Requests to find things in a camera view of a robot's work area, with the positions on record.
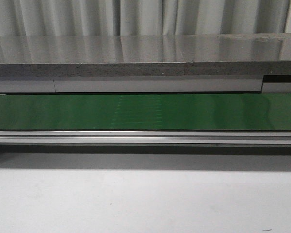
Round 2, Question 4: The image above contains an aluminium conveyor frame rail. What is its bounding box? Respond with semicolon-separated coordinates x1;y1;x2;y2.
0;131;291;146

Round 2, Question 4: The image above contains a white pleated curtain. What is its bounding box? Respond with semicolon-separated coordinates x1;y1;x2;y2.
0;0;291;36

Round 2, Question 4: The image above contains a grey speckled stone counter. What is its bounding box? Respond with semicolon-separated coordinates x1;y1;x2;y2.
0;33;291;94

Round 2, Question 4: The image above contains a green conveyor belt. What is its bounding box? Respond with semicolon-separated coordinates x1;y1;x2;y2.
0;93;291;131

